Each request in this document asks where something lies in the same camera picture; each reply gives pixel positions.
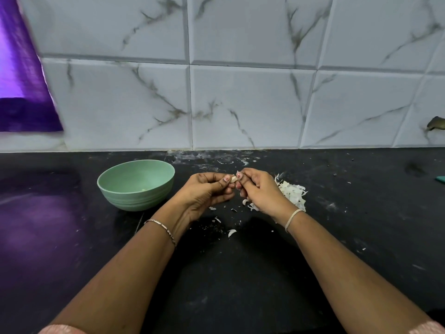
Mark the person's right hand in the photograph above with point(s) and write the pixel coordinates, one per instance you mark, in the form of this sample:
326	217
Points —
268	192

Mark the white garlic bulb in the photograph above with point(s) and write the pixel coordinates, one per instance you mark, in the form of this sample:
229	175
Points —
235	178

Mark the small fallen garlic piece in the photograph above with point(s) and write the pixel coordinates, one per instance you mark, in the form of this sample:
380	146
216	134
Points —
231	233

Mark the pile of white garlic peels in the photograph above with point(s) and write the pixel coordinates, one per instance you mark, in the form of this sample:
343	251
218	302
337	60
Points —
292	192

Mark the pink patterned left sleeve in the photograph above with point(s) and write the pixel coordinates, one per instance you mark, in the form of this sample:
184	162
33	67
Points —
62	329

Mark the mint green bowl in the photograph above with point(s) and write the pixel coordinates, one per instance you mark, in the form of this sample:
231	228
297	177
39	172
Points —
135	183

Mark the pink patterned right sleeve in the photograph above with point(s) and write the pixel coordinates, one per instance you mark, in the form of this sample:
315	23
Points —
427	327

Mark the person's left forearm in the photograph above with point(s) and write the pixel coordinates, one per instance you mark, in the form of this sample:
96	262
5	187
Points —
115	281

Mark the pink patterned sleeve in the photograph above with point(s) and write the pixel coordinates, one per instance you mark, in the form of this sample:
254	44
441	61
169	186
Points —
62	329
427	327

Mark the purple cloth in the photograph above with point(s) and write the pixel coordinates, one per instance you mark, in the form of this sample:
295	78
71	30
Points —
24	66

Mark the person's left hand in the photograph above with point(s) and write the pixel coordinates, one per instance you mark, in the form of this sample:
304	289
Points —
201	191

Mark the green cutting board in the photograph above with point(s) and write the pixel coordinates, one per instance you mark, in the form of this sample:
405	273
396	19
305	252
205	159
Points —
440	179

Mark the person's right forearm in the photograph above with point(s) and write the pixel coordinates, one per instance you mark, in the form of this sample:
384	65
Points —
365	278

